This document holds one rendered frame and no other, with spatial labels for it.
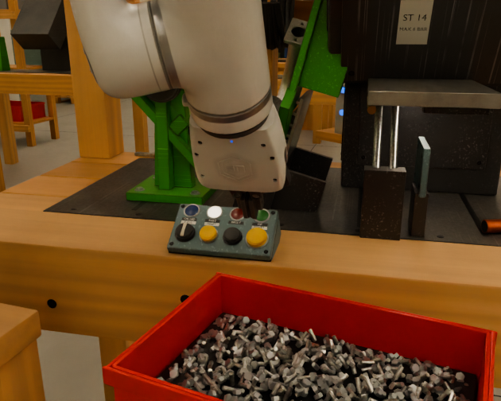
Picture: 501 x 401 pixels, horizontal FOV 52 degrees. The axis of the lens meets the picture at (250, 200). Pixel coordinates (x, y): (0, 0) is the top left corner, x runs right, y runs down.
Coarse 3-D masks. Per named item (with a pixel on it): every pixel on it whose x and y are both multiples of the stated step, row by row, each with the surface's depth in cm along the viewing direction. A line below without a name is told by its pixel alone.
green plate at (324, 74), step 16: (320, 0) 80; (320, 16) 82; (320, 32) 83; (304, 48) 83; (320, 48) 83; (304, 64) 85; (320, 64) 84; (336, 64) 84; (304, 80) 85; (320, 80) 85; (336, 80) 84; (336, 96) 85
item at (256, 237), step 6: (252, 228) 72; (258, 228) 72; (252, 234) 71; (258, 234) 71; (264, 234) 71; (252, 240) 70; (258, 240) 70; (264, 240) 71; (252, 246) 71; (258, 246) 71
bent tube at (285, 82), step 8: (296, 24) 91; (304, 24) 91; (288, 32) 90; (296, 32) 93; (304, 32) 92; (288, 40) 90; (296, 40) 91; (288, 48) 94; (296, 48) 92; (288, 56) 96; (296, 56) 94; (288, 64) 97; (288, 72) 98; (288, 80) 99; (280, 88) 101; (280, 96) 100
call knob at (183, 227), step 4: (180, 224) 74; (184, 224) 73; (188, 224) 73; (176, 228) 73; (180, 228) 73; (184, 228) 73; (188, 228) 73; (192, 228) 73; (176, 232) 73; (180, 232) 73; (184, 232) 73; (188, 232) 73; (192, 232) 73; (180, 236) 73; (184, 236) 73; (188, 236) 73
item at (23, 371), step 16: (32, 352) 69; (0, 368) 64; (16, 368) 66; (32, 368) 69; (0, 384) 64; (16, 384) 67; (32, 384) 70; (0, 400) 65; (16, 400) 67; (32, 400) 70
